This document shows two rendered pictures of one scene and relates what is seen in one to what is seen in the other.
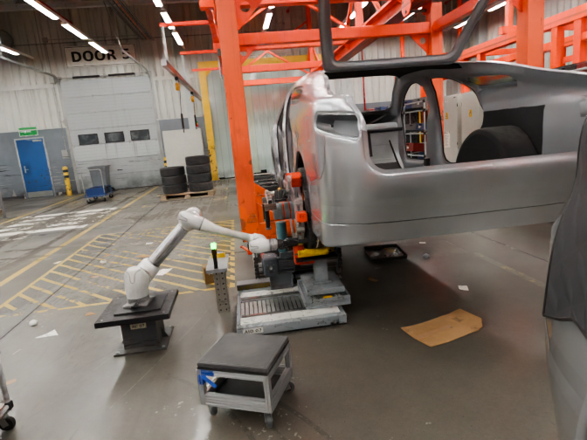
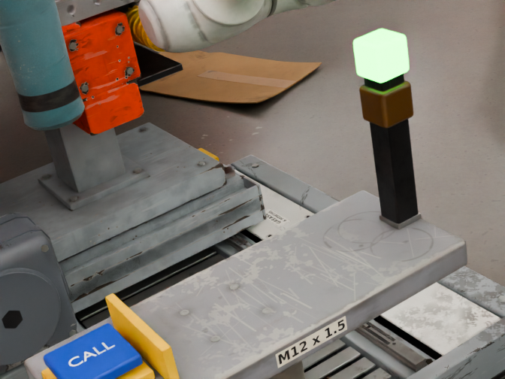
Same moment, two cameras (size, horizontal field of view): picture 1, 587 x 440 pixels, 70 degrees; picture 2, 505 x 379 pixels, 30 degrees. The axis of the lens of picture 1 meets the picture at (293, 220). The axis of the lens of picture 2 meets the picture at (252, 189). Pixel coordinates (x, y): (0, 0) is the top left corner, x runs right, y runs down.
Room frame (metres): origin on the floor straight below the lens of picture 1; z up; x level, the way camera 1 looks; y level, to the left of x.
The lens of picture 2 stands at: (3.67, 1.40, 0.98)
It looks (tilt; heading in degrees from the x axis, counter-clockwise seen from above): 28 degrees down; 248
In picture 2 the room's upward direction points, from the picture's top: 11 degrees counter-clockwise
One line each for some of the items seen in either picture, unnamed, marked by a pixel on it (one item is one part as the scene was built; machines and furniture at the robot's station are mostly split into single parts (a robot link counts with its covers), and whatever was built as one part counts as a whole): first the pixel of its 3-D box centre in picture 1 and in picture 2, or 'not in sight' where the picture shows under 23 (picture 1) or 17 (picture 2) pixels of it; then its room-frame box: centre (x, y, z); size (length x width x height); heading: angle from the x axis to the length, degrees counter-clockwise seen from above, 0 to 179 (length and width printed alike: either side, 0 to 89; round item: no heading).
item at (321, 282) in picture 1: (320, 269); (80, 134); (3.33, -0.19, 0.32); 0.40 x 0.30 x 0.28; 6
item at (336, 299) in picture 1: (321, 291); (105, 222); (3.33, -0.19, 0.13); 0.50 x 0.36 x 0.10; 6
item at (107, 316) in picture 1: (142, 323); not in sight; (2.95, 1.20, 0.15); 0.50 x 0.50 x 0.30; 7
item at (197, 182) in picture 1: (186, 176); not in sight; (11.57, 2.82, 0.55); 1.40 x 0.80 x 1.09; 95
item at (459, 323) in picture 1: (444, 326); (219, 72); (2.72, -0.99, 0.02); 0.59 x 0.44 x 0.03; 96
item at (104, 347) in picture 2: not in sight; (93, 363); (3.56, 0.69, 0.47); 0.07 x 0.07 x 0.02; 6
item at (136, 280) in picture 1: (135, 281); not in sight; (2.97, 1.20, 0.48); 0.18 x 0.16 x 0.22; 5
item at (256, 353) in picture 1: (246, 377); not in sight; (2.07, 0.33, 0.17); 0.43 x 0.36 x 0.34; 72
